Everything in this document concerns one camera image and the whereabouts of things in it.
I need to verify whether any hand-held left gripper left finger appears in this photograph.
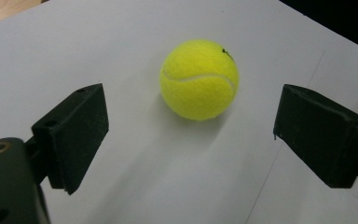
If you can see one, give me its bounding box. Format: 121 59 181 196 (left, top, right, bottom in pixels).
24 82 110 196

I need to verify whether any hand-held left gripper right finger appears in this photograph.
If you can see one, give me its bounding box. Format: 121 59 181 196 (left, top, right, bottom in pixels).
272 83 358 189

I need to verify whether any yellow tennis ball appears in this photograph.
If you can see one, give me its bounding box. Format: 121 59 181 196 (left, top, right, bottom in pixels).
158 38 241 121

